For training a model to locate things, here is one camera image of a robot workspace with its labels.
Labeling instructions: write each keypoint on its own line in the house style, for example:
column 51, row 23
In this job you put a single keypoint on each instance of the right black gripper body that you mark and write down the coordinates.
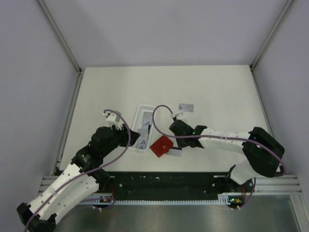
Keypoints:
column 182, row 142

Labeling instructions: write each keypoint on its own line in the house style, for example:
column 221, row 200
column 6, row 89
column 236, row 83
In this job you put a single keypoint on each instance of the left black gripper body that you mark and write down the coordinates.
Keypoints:
column 119, row 138

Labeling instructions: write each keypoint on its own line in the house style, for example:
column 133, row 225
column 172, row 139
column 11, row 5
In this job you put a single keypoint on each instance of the red leather card holder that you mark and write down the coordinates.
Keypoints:
column 161, row 146

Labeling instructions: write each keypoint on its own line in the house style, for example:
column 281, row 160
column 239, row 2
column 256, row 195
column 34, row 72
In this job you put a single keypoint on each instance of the silver magnetic stripe card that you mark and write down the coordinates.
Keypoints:
column 174, row 152

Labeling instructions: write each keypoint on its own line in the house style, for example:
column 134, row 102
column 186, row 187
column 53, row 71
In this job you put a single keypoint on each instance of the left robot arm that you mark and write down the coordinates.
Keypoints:
column 82, row 177

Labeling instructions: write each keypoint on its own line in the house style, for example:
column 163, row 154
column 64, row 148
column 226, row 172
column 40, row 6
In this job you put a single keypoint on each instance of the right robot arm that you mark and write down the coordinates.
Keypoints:
column 261, row 151

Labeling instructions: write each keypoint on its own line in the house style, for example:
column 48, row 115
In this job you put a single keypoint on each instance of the silver card on table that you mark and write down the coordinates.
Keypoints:
column 186, row 107

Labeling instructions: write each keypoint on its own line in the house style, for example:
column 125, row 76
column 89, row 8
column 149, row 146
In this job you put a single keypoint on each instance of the middle card in basket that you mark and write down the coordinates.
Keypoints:
column 146, row 127

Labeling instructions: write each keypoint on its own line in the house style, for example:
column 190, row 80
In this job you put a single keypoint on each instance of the white plastic basket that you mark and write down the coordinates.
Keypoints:
column 138, row 123

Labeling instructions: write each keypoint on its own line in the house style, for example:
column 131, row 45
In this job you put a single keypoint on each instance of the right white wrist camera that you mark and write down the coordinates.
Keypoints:
column 180, row 116

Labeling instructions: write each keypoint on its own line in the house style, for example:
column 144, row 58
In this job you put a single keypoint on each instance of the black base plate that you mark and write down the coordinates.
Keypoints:
column 163, row 183

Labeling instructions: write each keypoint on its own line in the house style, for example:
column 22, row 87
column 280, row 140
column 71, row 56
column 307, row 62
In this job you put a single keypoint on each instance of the white slotted cable duct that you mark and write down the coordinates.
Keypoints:
column 187, row 198

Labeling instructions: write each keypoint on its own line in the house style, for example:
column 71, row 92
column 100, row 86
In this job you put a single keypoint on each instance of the aluminium frame rail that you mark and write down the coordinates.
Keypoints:
column 284, row 185

